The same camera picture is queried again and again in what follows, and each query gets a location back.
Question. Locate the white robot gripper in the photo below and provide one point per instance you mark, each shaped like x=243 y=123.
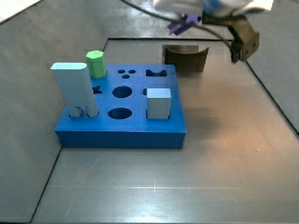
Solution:
x=219 y=11

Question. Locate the purple star prism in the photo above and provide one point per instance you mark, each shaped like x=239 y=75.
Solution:
x=183 y=24

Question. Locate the blue shape sorter board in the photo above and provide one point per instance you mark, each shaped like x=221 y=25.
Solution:
x=122 y=125

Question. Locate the light blue square peg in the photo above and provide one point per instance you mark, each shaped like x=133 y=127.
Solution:
x=158 y=103

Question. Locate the green hexagonal peg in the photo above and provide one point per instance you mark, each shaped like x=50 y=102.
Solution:
x=97 y=64

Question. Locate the light blue tall peg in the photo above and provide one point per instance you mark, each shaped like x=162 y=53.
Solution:
x=72 y=79

